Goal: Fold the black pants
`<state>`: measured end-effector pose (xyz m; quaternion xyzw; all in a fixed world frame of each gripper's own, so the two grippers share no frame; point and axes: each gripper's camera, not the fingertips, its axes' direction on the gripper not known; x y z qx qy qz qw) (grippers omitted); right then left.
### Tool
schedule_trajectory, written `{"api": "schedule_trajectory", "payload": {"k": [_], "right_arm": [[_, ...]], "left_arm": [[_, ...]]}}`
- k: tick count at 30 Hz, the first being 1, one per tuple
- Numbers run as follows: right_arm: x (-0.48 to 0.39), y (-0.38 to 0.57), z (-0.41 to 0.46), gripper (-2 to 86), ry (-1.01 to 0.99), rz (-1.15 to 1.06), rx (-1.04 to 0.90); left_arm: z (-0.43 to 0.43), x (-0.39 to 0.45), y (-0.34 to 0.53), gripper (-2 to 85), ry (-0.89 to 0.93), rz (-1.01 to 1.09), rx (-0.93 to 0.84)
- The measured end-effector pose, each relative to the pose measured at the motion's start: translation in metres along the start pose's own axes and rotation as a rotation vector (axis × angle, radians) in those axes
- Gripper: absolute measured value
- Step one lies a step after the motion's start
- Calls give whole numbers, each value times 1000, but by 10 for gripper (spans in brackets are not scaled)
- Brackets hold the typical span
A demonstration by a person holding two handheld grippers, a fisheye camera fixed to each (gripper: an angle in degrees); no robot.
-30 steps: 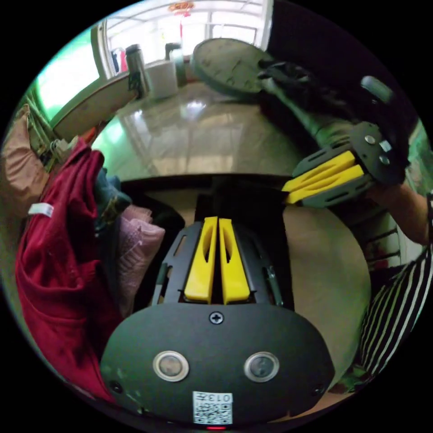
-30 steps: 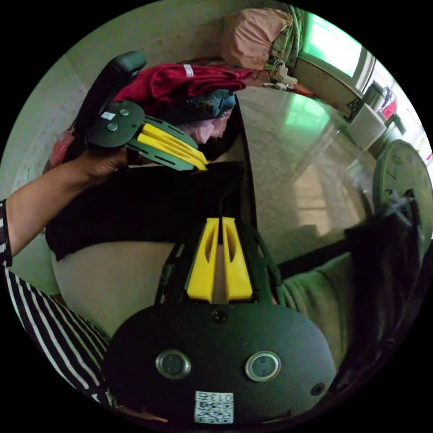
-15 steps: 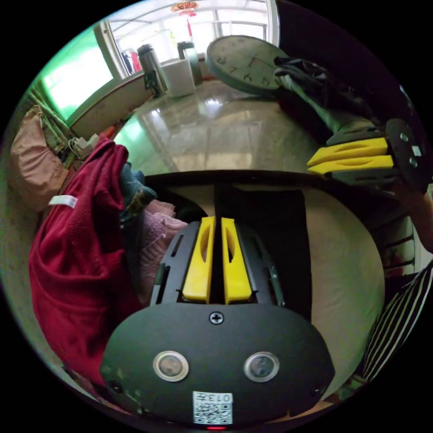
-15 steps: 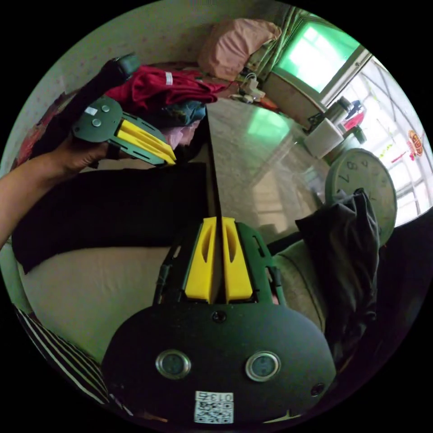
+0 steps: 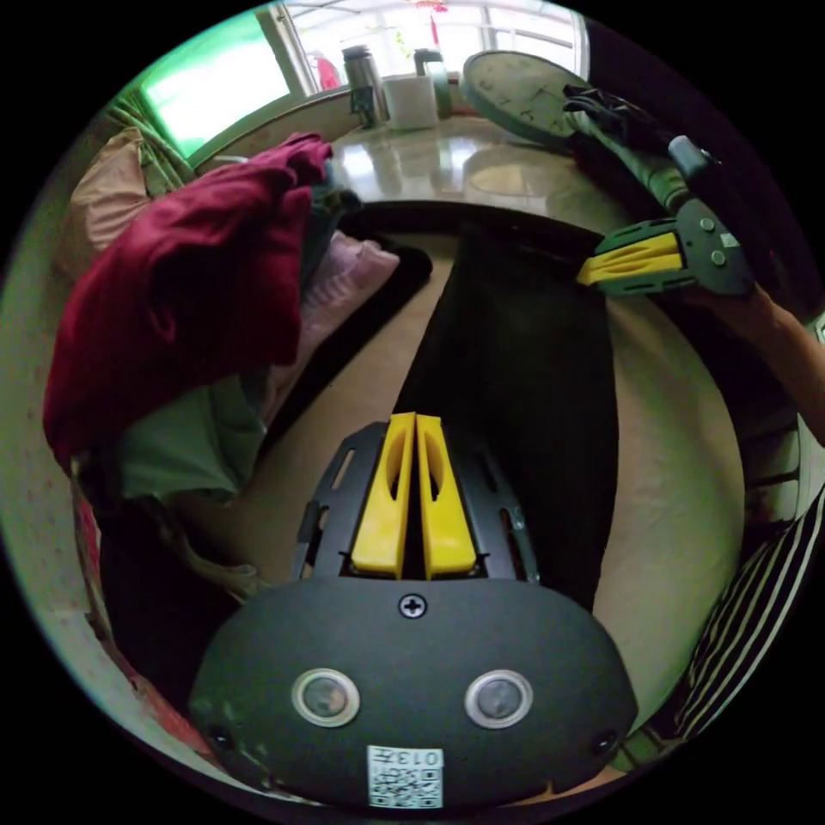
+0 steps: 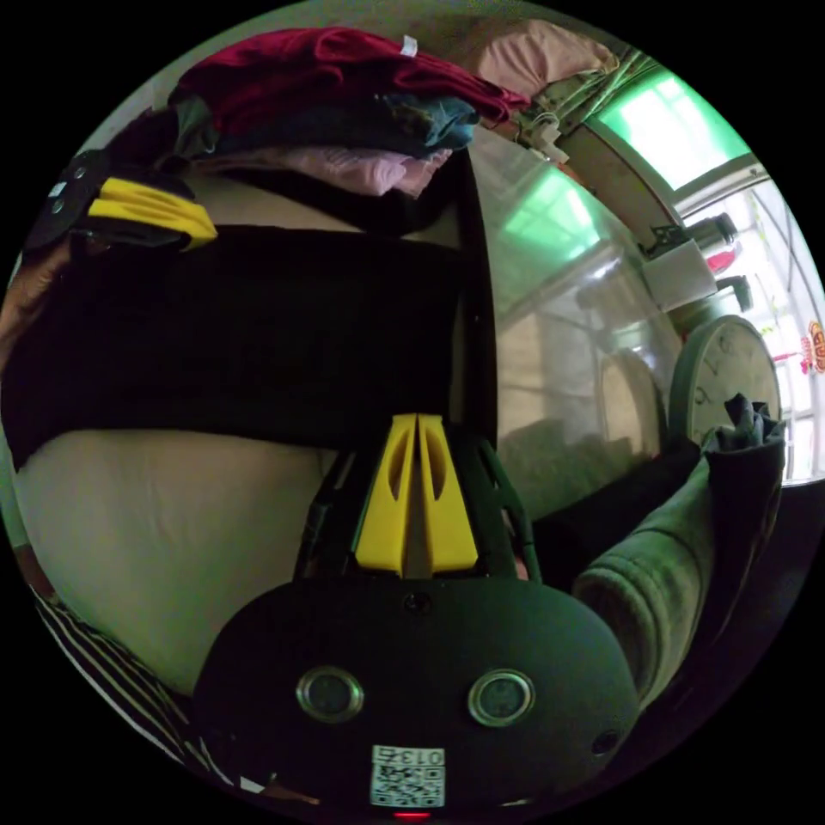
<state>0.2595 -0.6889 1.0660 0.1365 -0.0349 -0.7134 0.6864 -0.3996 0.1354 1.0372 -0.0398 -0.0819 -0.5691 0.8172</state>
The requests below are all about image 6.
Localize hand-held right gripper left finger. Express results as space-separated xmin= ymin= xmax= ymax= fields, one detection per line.
xmin=352 ymin=414 xmax=419 ymax=573

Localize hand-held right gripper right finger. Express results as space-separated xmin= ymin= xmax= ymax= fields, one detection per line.
xmin=419 ymin=414 xmax=480 ymax=575

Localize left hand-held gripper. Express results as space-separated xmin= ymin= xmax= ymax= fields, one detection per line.
xmin=24 ymin=149 xmax=219 ymax=254

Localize black pants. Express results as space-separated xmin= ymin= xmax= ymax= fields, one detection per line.
xmin=0 ymin=222 xmax=475 ymax=473

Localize person's left hand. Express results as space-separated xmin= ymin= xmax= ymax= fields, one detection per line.
xmin=0 ymin=235 xmax=89 ymax=365

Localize pile of clothes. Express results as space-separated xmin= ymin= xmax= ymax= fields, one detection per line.
xmin=125 ymin=25 xmax=535 ymax=199

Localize rolled grey-green blanket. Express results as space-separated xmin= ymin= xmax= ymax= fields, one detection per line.
xmin=570 ymin=450 xmax=726 ymax=705

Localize bed with beige sheet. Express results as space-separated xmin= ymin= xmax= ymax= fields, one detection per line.
xmin=11 ymin=149 xmax=505 ymax=710

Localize dark grey garment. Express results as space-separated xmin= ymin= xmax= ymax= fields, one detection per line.
xmin=699 ymin=391 xmax=789 ymax=652

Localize round white clock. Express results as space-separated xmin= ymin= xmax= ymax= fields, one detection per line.
xmin=667 ymin=314 xmax=785 ymax=452

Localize person's body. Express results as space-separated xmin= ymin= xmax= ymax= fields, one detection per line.
xmin=25 ymin=579 xmax=278 ymax=798

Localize white box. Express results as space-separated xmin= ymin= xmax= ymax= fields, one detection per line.
xmin=641 ymin=241 xmax=720 ymax=305

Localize metal thermos flask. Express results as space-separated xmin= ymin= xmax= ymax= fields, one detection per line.
xmin=681 ymin=211 xmax=740 ymax=251

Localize pink pillow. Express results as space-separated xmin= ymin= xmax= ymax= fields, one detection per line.
xmin=462 ymin=17 xmax=621 ymax=99

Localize window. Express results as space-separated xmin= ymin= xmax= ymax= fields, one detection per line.
xmin=596 ymin=69 xmax=756 ymax=193

